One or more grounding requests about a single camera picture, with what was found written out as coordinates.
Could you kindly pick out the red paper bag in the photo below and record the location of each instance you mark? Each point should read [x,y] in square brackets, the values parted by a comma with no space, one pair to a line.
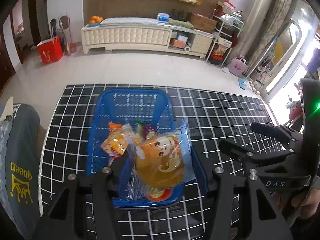
[50,50]

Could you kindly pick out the blue cartoon bread pack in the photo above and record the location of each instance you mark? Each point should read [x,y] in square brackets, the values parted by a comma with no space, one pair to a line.
[162,162]

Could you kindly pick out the grey queen print cushion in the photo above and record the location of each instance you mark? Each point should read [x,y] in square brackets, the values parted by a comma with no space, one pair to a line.
[20,125]

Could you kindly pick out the white TV cabinet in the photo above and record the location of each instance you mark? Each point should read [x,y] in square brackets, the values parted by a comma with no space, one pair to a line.
[129,33]

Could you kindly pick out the white metal shelf rack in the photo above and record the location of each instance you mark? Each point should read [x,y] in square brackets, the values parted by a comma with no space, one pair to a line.
[225,35]

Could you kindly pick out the orange snack pouch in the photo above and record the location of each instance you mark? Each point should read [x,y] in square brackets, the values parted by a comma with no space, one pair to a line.
[115,144]

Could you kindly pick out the blue tissue box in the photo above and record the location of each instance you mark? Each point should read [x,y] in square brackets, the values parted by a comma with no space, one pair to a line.
[163,17]

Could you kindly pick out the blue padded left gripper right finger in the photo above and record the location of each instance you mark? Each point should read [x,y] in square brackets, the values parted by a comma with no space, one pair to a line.
[199,172]

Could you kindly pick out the person's right hand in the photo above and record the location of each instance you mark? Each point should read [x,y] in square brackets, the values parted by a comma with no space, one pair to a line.
[308,202]

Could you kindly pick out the purple yellow chips bag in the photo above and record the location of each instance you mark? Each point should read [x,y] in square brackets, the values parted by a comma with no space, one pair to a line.
[149,132]

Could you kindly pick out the blue plastic basket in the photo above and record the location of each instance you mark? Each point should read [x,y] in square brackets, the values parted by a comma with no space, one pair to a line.
[129,106]

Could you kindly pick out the black white grid tablecloth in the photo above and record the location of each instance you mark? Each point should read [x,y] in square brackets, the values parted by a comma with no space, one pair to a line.
[212,116]

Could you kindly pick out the silver standing air conditioner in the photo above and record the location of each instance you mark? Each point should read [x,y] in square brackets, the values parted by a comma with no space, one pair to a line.
[253,16]

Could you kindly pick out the cardboard box on cabinet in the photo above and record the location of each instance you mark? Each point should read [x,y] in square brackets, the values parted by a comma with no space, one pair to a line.
[202,23]

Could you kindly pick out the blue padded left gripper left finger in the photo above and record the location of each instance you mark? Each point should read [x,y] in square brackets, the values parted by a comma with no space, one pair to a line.
[124,168]

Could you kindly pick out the pink gift bag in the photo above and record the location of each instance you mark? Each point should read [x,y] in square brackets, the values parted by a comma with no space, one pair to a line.
[237,66]

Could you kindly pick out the red yellow tofu snack bag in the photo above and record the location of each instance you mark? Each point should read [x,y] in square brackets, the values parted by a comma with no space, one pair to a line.
[158,195]

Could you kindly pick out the plate of oranges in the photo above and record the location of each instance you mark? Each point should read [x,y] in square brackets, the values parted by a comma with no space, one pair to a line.
[95,21]

